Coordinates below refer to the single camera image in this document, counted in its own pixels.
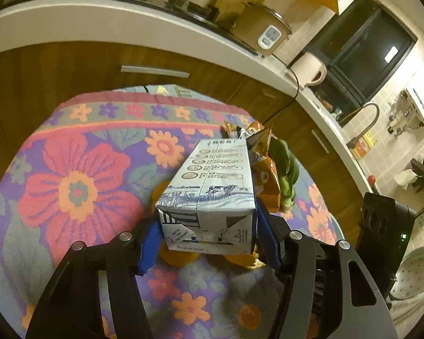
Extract floral purple tablecloth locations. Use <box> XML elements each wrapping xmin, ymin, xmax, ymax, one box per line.
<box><xmin>0</xmin><ymin>84</ymin><xmax>345</xmax><ymax>339</ymax></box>

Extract white countertop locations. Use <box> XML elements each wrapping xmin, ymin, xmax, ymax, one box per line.
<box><xmin>0</xmin><ymin>0</ymin><xmax>371</xmax><ymax>194</ymax></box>

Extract black kettle power cable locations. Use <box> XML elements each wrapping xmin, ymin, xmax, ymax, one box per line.
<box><xmin>271</xmin><ymin>53</ymin><xmax>301</xmax><ymax>101</ymax></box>

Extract teal plastic waste basket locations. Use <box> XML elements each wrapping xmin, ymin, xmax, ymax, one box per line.
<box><xmin>390</xmin><ymin>246</ymin><xmax>424</xmax><ymax>301</ymax></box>

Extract red tomato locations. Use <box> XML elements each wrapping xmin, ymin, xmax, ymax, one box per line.
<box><xmin>367</xmin><ymin>175</ymin><xmax>376</xmax><ymax>184</ymax></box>

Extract dark kitchen window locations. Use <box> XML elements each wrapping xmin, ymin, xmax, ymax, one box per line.
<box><xmin>303</xmin><ymin>0</ymin><xmax>417</xmax><ymax>125</ymax></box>

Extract orange snack bag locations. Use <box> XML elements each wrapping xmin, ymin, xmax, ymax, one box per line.
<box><xmin>224</xmin><ymin>121</ymin><xmax>281</xmax><ymax>213</ymax></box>

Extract wooden base cabinets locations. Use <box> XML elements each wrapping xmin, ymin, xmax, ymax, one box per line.
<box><xmin>0</xmin><ymin>41</ymin><xmax>363</xmax><ymax>243</ymax></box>

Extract banana peel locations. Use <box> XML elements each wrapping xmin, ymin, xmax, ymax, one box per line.
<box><xmin>224</xmin><ymin>246</ymin><xmax>266</xmax><ymax>270</ymax></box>

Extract chrome sink faucet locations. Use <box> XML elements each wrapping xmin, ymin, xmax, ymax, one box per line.
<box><xmin>345</xmin><ymin>102</ymin><xmax>381</xmax><ymax>150</ymax></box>

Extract blue white milk carton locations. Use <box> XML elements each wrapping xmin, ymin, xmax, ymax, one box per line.
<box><xmin>155</xmin><ymin>138</ymin><xmax>256</xmax><ymax>255</ymax></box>

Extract green leafy vegetable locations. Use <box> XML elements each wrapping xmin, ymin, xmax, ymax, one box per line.
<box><xmin>269</xmin><ymin>137</ymin><xmax>299</xmax><ymax>213</ymax></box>

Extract brown rice cooker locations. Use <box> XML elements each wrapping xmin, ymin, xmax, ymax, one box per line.
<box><xmin>230</xmin><ymin>2</ymin><xmax>292</xmax><ymax>57</ymax></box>

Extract yellow dish soap bag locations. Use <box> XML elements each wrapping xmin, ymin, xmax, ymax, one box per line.
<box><xmin>352</xmin><ymin>131</ymin><xmax>376</xmax><ymax>158</ymax></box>

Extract white electric kettle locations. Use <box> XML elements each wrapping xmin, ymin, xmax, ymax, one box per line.
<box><xmin>291</xmin><ymin>52</ymin><xmax>327</xmax><ymax>88</ymax></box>

